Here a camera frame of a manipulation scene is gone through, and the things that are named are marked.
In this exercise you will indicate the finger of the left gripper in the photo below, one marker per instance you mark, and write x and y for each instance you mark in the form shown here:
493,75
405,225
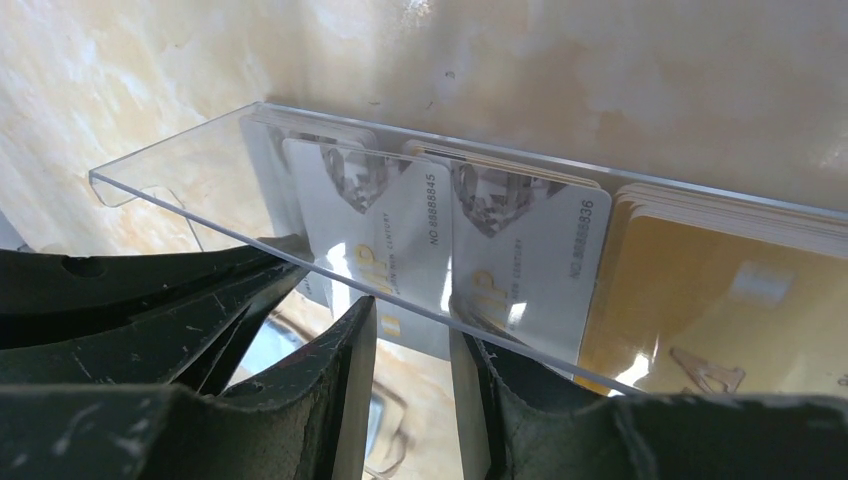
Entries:
185,318

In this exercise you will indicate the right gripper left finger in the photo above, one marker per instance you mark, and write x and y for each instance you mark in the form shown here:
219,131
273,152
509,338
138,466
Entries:
305,417

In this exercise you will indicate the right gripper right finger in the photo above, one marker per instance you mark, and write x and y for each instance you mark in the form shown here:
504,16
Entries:
518,419

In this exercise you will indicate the silver VIP card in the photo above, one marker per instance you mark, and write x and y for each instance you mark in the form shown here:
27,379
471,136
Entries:
365,216
526,247

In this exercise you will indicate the clear plastic card tray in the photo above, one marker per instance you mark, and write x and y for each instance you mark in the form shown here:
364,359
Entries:
205,176

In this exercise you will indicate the gold card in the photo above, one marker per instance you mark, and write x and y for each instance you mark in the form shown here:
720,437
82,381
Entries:
702,294

